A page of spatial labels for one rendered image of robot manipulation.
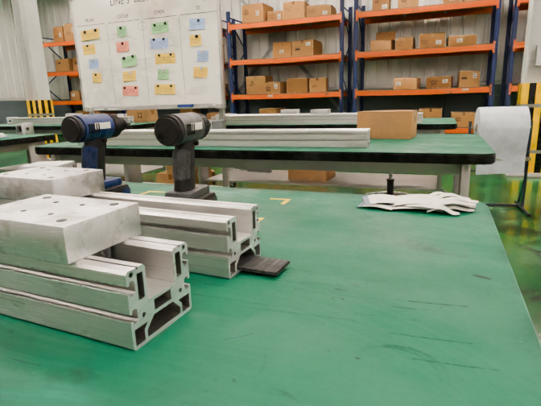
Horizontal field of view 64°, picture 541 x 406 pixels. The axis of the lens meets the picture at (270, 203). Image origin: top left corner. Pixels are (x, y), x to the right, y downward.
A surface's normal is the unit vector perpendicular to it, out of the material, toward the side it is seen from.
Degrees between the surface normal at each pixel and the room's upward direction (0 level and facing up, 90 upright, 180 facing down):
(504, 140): 102
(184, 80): 90
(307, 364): 0
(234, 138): 90
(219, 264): 90
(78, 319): 90
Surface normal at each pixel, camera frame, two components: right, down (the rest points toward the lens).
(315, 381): -0.03, -0.97
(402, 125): -0.42, 0.21
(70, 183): 0.91, 0.07
